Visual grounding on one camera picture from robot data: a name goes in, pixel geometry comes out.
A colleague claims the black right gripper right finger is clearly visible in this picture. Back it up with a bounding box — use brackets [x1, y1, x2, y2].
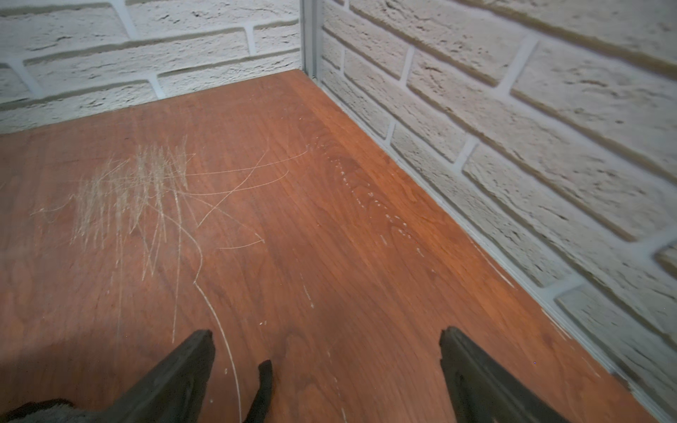
[440, 327, 567, 422]

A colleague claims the grey and pink cloth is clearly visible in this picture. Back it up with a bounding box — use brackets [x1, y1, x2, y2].
[1, 360, 273, 422]

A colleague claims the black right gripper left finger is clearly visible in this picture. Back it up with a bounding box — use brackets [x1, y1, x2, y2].
[100, 330, 215, 422]

